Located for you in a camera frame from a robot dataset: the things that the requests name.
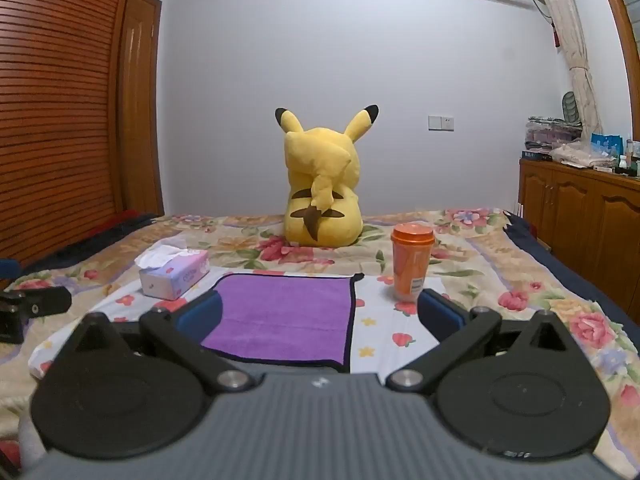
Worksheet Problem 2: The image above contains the wooden cabinet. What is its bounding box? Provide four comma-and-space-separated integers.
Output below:
517, 157, 640, 312

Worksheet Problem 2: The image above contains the beige crumpled cloth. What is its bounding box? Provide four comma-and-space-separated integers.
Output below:
549, 139, 619, 169

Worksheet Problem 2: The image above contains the white fruit print cloth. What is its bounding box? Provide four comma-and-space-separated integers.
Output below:
28, 269, 452, 382

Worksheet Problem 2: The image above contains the yellow plush toy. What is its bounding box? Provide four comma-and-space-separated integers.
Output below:
274, 104, 380, 249

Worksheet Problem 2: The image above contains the beige curtain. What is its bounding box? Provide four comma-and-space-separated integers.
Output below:
527, 0, 604, 137

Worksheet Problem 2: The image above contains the wooden door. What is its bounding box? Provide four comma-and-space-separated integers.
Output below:
117, 0, 166, 219

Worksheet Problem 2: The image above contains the pink and white tissue box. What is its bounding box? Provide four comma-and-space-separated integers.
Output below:
134, 239, 210, 302

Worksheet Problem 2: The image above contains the blue box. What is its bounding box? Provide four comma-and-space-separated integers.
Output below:
590, 132, 624, 160

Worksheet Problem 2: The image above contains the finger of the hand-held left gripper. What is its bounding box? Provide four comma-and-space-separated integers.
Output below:
0, 286, 72, 345

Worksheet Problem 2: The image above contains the wooden louvred wardrobe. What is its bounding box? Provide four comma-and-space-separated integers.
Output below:
0, 0, 142, 267

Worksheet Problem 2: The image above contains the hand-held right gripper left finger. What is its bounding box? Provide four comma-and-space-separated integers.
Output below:
72, 290, 257, 393

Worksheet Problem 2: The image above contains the wooden window frame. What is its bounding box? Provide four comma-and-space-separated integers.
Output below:
592, 0, 640, 63

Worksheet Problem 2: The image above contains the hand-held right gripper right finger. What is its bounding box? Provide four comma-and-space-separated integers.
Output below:
386, 288, 573, 392

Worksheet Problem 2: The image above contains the stack of folded cloths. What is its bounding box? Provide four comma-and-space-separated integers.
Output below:
522, 116, 584, 162

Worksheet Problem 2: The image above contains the purple towel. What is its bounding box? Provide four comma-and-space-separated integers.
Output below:
200, 272, 365, 367

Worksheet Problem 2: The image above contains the orange lidded cup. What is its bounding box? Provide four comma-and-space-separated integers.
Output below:
390, 223, 435, 304

